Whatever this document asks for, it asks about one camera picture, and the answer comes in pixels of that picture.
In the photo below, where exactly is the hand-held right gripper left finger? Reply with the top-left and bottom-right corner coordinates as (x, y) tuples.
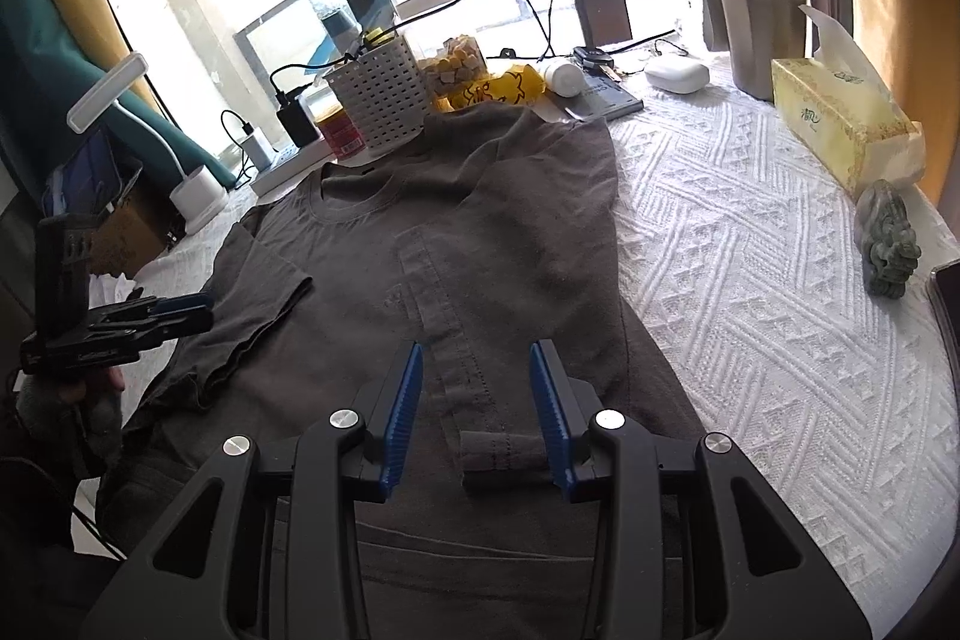
(79, 340), (425, 640)

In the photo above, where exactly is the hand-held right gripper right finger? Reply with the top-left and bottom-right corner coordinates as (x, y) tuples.
(529, 340), (875, 640)

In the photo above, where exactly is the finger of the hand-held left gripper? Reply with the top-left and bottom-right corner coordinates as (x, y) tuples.
(90, 310), (216, 345)
(90, 293), (215, 320)

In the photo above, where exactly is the dark grey t-shirt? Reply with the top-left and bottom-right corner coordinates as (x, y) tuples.
(97, 104), (706, 640)

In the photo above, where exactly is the person's left hand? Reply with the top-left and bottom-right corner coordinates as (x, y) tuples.
(15, 366), (127, 461)

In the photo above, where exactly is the white cloth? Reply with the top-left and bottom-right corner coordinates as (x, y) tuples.
(88, 271), (140, 311)

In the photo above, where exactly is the cardboard box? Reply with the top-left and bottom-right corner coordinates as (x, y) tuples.
(88, 190), (170, 277)

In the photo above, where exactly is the grey tablet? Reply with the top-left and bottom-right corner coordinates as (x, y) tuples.
(41, 126), (125, 217)

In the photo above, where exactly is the white desk lamp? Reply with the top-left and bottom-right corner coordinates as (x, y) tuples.
(67, 52), (230, 236)

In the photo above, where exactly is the white charger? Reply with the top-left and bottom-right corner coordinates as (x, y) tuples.
(238, 131), (275, 172)

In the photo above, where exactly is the white power strip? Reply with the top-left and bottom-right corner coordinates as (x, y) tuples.
(247, 137), (335, 197)

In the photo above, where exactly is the green curtain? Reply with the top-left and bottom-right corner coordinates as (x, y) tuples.
(0, 0), (237, 191)

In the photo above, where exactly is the black charger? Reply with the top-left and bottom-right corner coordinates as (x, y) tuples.
(276, 92), (323, 148)

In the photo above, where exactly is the white textured blanket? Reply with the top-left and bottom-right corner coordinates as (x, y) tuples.
(142, 55), (960, 640)

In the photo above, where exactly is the red can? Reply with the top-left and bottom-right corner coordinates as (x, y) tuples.
(313, 111), (367, 161)

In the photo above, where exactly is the white perforated basket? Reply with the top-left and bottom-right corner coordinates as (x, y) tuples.
(322, 34), (430, 150)

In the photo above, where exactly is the black remote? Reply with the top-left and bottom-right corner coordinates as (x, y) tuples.
(555, 74), (646, 122)

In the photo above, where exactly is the blue tissue pack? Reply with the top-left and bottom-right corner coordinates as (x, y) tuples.
(307, 0), (395, 67)

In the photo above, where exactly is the yellow snack bag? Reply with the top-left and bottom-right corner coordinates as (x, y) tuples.
(446, 64), (552, 112)

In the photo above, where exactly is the white pill bottle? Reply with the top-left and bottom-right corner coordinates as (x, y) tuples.
(541, 59), (587, 97)

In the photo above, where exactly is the clear snack jar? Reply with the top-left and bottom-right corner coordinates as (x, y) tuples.
(416, 34), (488, 101)

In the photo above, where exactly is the black car key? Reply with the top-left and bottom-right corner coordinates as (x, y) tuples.
(574, 46), (623, 80)

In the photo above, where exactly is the white earbuds case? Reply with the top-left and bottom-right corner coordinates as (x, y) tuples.
(645, 53), (710, 94)

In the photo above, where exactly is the green stone figurine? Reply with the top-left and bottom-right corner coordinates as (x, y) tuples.
(855, 179), (922, 300)

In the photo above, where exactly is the dark phone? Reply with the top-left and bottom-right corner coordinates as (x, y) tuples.
(928, 259), (960, 356)

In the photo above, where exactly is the yellow tissue box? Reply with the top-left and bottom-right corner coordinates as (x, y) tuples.
(771, 4), (925, 199)

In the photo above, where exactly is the steel tumbler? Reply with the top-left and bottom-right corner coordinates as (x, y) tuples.
(697, 0), (809, 103)

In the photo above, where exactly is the black charger cable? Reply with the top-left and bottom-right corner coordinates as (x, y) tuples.
(268, 51), (376, 109)
(220, 109), (256, 154)

